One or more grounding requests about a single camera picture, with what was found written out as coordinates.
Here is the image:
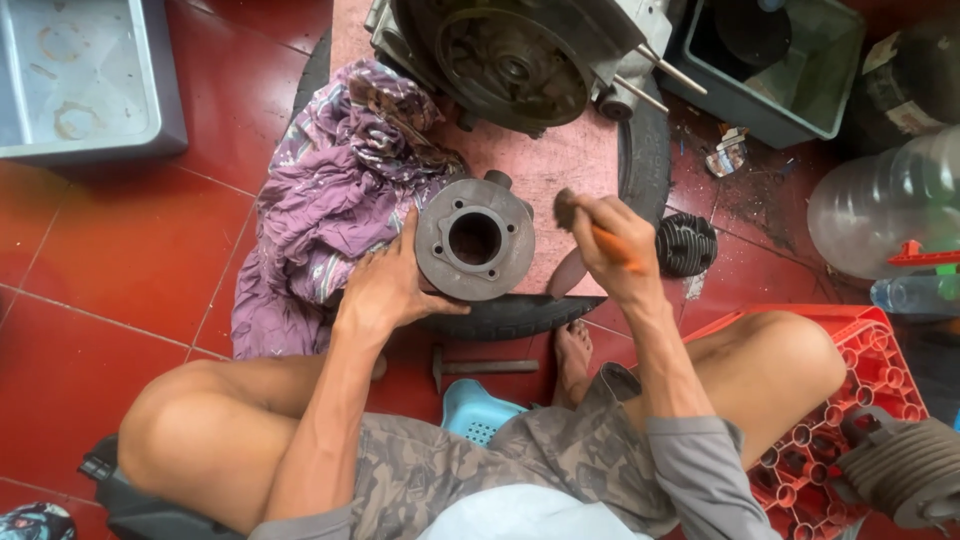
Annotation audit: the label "grey oval flat piece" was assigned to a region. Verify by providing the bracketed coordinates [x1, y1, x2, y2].
[545, 247, 591, 300]

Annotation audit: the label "metal hammer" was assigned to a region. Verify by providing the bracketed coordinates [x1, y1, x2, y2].
[430, 343, 541, 396]

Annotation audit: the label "grey engine block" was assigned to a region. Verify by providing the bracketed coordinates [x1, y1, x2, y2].
[363, 0, 710, 141]

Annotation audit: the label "red plastic crate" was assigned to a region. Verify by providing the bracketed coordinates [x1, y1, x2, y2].
[675, 303, 933, 540]

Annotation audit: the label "dark round drum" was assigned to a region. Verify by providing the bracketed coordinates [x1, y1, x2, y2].
[838, 16, 960, 155]

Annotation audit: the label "light blue plastic stool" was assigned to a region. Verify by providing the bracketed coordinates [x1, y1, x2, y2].
[440, 378, 531, 450]

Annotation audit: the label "red plastic clamp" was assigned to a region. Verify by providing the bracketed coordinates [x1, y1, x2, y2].
[887, 239, 960, 269]

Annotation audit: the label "clear plastic bottle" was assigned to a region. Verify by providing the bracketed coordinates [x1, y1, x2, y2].
[870, 273, 960, 317]

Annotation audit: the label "camouflage shorts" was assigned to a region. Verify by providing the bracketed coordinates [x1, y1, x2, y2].
[348, 362, 680, 540]

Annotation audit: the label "purple patterned cloth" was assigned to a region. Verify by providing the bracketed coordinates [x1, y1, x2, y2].
[230, 58, 471, 362]

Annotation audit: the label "dark green plastic bin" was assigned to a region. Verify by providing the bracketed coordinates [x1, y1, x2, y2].
[658, 0, 868, 150]

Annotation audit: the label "orange handled brush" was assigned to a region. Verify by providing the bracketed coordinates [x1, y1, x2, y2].
[553, 187, 648, 276]

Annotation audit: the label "grey finned engine cylinder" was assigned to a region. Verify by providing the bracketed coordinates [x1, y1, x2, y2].
[831, 408, 960, 532]

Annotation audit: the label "black rubber tyre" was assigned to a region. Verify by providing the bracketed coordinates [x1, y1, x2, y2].
[288, 28, 673, 343]

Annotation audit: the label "person's right hand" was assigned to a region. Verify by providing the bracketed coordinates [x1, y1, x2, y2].
[571, 194, 663, 306]

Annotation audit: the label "black plastic seat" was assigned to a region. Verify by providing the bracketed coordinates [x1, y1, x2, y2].
[78, 433, 249, 540]

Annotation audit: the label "person's left hand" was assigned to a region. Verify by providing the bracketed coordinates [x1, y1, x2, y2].
[336, 207, 472, 335]

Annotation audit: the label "black finned cylinder head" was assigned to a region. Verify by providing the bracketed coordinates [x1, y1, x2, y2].
[654, 212, 720, 279]

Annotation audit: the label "grey metal engine cylinder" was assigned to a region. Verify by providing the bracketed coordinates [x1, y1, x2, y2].
[414, 169, 537, 303]

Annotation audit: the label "crumpled silver wrapper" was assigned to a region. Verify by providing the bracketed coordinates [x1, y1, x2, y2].
[704, 126, 750, 180]

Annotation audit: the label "grey shirt sleeve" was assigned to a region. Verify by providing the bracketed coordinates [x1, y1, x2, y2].
[643, 414, 783, 540]

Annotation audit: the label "person's right foot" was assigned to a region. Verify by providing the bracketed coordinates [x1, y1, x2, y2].
[552, 320, 594, 411]

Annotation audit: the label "dark patterned helmet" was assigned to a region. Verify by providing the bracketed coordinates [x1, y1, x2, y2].
[0, 501, 78, 540]

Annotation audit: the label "grey plastic tray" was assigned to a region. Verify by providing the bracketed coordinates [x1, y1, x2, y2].
[0, 0, 189, 163]

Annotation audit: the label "clear plastic water jug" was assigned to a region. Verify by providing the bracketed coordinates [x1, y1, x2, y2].
[806, 123, 960, 283]

